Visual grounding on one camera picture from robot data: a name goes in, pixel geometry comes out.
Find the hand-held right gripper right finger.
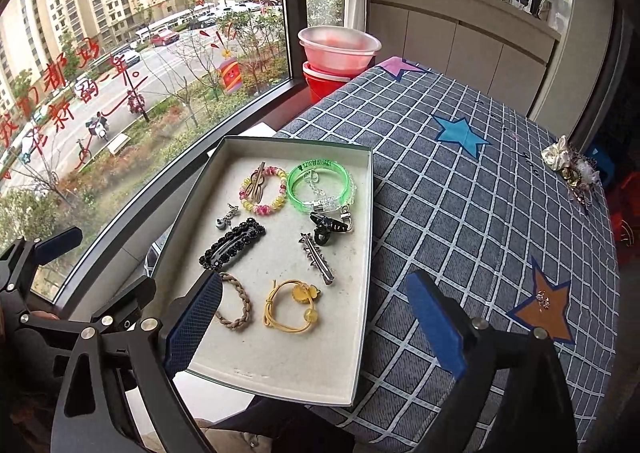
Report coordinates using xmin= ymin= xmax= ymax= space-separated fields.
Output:
xmin=405 ymin=270 xmax=588 ymax=453

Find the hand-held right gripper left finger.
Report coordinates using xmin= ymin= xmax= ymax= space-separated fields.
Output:
xmin=50 ymin=272 xmax=226 ymax=453

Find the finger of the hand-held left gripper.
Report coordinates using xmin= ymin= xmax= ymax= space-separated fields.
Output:
xmin=89 ymin=276 xmax=158 ymax=330
xmin=0 ymin=227 xmax=83 ymax=294

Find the brown braided hair tie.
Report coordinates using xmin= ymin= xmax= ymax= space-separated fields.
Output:
xmin=214 ymin=271 xmax=253 ymax=332

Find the black rhinestone snap clip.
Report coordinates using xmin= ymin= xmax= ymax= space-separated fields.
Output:
xmin=198 ymin=217 xmax=267 ymax=270

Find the grey cardboard box tray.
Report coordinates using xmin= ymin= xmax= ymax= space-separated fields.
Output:
xmin=150 ymin=134 xmax=373 ymax=406

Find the yellow hair tie with charm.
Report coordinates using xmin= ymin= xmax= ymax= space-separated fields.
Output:
xmin=262 ymin=279 xmax=321 ymax=335

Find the silver leaf hair clip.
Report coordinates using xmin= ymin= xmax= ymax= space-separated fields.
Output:
xmin=298 ymin=232 xmax=335 ymax=286

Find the bronze metal hair clip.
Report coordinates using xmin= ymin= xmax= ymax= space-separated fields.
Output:
xmin=248 ymin=161 xmax=268 ymax=206

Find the black claw hair clip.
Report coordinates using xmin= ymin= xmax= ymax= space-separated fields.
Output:
xmin=309 ymin=211 xmax=351 ymax=246

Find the green translucent bangle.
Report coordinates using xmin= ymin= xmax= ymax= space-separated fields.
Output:
xmin=286 ymin=158 xmax=353 ymax=218

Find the grey checked star tablecloth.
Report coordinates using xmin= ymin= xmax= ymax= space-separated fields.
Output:
xmin=275 ymin=55 xmax=621 ymax=453

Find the red script window sticker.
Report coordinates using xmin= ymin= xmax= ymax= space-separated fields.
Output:
xmin=0 ymin=50 xmax=146 ymax=168

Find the cream satin scrunchie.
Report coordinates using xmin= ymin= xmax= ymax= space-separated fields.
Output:
xmin=542 ymin=135 xmax=576 ymax=168

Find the red plastic stool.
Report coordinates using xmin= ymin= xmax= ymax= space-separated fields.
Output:
xmin=607 ymin=178 xmax=640 ymax=244

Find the cartoon lantern window sticker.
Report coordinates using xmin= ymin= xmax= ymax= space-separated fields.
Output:
xmin=218 ymin=50 xmax=244 ymax=94

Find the red plastic bucket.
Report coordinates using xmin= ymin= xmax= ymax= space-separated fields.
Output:
xmin=302 ymin=62 xmax=368 ymax=104

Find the white cabinet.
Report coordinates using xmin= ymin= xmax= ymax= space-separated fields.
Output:
xmin=370 ymin=0 xmax=563 ymax=118

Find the translucent pink plastic basin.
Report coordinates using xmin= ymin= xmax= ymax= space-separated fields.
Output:
xmin=298 ymin=25 xmax=383 ymax=76

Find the pink yellow spiral hair tie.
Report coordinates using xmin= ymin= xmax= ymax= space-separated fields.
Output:
xmin=239 ymin=167 xmax=287 ymax=218

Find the clear bead bracelet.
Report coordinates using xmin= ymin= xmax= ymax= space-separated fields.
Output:
xmin=302 ymin=170 xmax=359 ymax=234

